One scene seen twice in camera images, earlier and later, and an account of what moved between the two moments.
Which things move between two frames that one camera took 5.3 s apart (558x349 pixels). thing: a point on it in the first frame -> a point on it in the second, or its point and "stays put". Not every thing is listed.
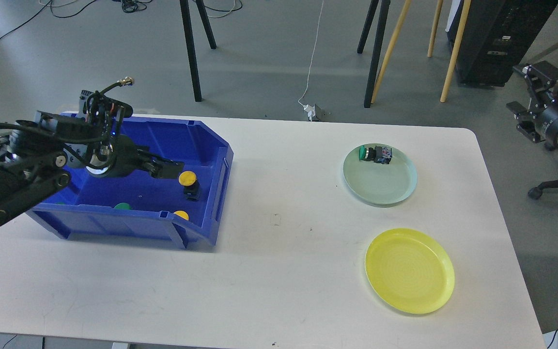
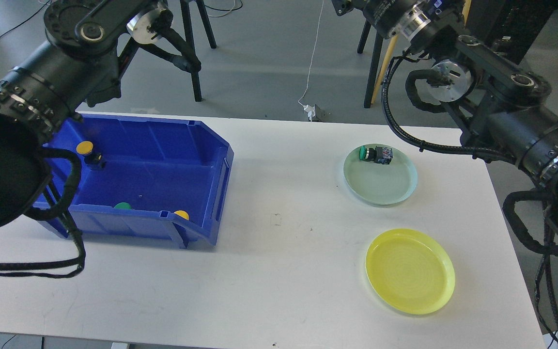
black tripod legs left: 185,10 stays put
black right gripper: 547,111 -> 386,16
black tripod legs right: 377,45 stays put
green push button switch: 378,154 stays put
